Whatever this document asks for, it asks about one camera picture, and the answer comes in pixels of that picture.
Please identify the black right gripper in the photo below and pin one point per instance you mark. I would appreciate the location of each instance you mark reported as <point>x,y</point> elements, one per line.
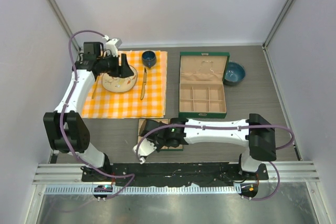
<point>159,146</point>

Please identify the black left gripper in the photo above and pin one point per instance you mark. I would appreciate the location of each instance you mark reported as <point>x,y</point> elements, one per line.
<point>124,71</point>

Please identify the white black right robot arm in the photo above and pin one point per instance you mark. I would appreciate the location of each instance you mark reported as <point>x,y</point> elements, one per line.
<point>255,134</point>

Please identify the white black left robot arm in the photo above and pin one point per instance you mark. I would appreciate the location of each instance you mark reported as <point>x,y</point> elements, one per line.
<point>66,130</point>

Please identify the green jewelry tray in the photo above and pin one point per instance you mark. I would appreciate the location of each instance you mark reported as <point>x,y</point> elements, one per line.
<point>164,148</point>

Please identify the green jewelry box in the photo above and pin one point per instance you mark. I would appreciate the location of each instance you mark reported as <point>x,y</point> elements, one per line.
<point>201,85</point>

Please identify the cream plate with branch pattern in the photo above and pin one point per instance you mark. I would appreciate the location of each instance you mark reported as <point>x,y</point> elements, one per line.
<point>119,85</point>

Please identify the gold knife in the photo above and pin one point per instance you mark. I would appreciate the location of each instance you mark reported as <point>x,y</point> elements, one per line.
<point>143,84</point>

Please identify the dark blue ceramic mug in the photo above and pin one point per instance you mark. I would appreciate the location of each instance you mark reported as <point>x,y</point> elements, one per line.
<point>149,58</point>

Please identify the yellow white checkered cloth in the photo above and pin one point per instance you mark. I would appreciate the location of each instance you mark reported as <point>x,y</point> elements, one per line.
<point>109,105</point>

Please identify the gold fork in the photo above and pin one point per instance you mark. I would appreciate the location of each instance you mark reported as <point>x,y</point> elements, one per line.
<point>95,87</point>

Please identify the blue ceramic bowl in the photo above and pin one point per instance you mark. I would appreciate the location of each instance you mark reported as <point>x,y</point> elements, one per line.
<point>235,74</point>

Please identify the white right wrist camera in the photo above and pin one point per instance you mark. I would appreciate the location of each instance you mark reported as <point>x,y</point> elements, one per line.
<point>146,148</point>

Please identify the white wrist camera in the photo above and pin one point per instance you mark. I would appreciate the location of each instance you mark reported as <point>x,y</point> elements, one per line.
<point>112,45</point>
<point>146,148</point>

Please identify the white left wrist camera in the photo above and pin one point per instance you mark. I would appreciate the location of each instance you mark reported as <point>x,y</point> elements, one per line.
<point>112,45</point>

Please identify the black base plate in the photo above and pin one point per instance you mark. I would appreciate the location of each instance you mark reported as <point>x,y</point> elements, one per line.
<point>207,174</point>

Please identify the aluminium front rail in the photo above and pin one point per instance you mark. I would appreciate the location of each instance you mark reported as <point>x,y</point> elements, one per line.
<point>66,179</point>

